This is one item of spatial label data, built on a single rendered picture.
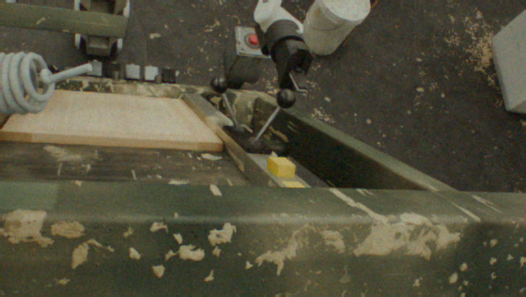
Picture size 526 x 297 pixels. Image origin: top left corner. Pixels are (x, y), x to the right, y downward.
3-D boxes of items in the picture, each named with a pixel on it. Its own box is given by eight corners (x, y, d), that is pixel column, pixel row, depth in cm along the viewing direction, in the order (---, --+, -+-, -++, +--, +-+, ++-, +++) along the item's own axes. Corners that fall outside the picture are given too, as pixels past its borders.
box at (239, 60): (253, 57, 197) (268, 28, 181) (255, 85, 192) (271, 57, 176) (222, 54, 193) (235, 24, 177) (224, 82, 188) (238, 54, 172)
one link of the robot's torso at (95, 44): (76, 26, 239) (75, -21, 194) (121, 32, 245) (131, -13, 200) (74, 59, 236) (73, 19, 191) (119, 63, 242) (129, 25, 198)
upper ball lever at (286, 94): (255, 150, 102) (295, 94, 102) (261, 156, 99) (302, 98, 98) (240, 140, 101) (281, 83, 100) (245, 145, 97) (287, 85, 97)
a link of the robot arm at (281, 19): (314, 41, 127) (303, 15, 135) (286, 18, 121) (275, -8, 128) (281, 70, 132) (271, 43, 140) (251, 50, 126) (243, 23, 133)
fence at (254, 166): (197, 106, 165) (198, 93, 164) (316, 219, 78) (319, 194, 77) (181, 105, 164) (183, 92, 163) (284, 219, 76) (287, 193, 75)
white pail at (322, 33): (341, 23, 324) (379, -30, 283) (346, 63, 311) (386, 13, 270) (293, 13, 315) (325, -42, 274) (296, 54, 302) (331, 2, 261)
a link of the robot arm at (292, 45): (326, 52, 115) (312, 21, 123) (285, 47, 112) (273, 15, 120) (307, 95, 124) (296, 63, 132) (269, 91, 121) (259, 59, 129)
